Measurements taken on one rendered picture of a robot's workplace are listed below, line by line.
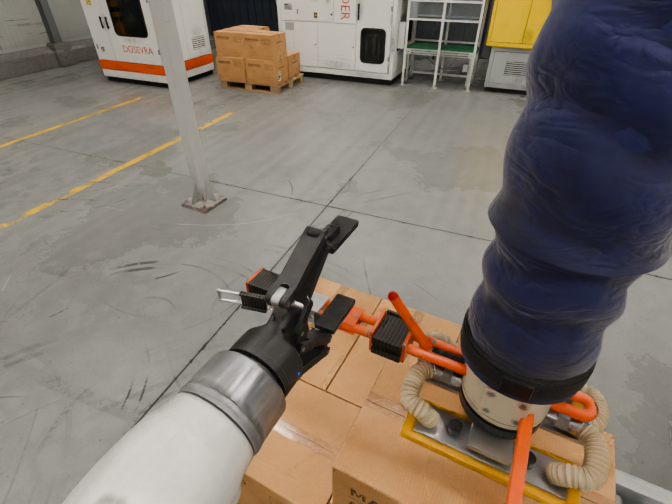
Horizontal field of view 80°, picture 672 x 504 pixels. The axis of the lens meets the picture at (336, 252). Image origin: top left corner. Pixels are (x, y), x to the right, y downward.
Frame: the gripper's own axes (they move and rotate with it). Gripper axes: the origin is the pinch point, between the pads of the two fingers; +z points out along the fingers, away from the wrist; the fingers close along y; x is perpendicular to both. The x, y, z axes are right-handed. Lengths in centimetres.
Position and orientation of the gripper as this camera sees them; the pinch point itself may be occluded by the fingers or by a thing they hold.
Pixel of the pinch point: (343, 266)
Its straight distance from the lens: 54.4
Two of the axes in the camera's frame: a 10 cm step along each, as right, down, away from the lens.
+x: 8.9, 2.7, -3.7
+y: 0.0, 8.0, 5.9
